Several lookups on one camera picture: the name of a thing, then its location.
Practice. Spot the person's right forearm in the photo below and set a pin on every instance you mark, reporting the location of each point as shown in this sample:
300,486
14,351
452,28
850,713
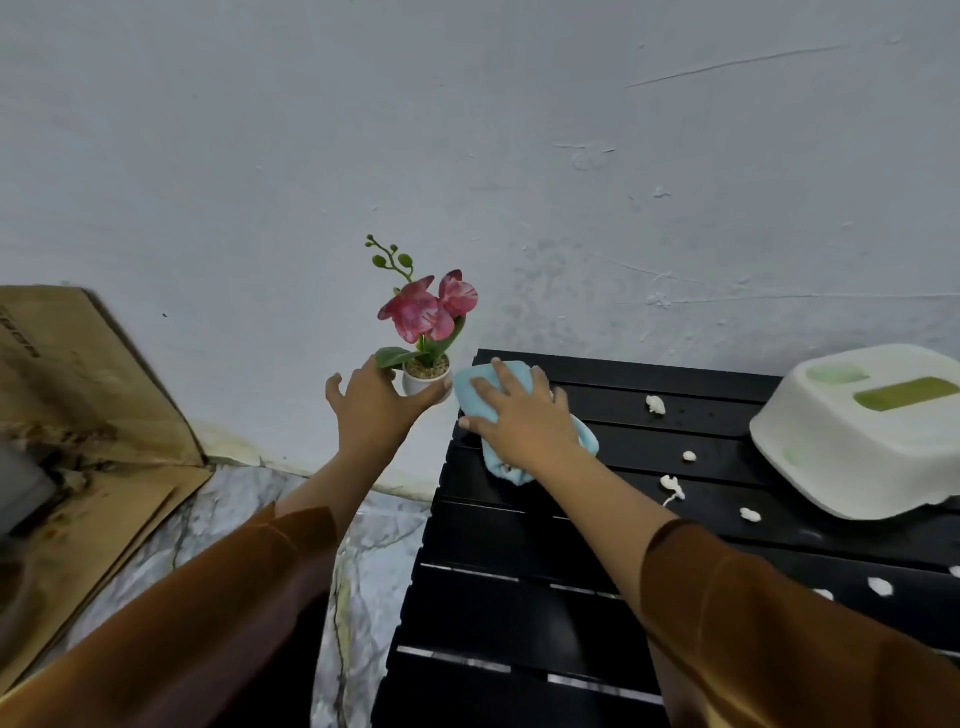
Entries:
720,600

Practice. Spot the pink orchid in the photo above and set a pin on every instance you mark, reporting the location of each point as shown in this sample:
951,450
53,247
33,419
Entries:
420,315

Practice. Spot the scattered white foam bits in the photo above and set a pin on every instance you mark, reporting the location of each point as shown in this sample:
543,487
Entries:
655,405

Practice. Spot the person's left little finger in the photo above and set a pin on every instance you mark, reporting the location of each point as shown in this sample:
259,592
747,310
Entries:
335,390

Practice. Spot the white plastic box green patches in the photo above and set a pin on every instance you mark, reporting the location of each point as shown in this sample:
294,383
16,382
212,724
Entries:
847,450

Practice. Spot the person's left forearm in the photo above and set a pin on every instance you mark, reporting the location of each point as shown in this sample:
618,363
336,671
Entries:
225,592

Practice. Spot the light blue cleaning cloth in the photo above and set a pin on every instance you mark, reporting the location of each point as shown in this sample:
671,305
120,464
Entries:
474,382

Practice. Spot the person's left hand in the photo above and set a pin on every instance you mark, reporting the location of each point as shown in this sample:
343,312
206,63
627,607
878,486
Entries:
371,416

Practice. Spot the person's right middle finger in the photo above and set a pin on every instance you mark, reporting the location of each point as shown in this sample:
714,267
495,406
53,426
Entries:
510,377

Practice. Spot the person's right thumb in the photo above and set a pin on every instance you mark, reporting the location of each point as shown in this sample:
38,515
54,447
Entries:
476,425

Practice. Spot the grey object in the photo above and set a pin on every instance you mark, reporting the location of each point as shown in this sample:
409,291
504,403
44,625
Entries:
19,487

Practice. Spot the upright brown cardboard sheet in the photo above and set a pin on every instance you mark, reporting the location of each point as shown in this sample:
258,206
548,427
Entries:
82,375

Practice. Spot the person's right hand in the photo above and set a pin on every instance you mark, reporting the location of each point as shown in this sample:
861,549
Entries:
529,431

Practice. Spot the person's left thumb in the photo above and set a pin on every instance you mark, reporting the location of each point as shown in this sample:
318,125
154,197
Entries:
429,396

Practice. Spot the person's right little finger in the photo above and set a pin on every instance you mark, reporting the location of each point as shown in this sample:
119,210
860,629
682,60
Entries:
561,397

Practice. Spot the flat stained brown cardboard sheet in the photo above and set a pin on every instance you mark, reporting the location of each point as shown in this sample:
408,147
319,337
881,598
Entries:
97,525

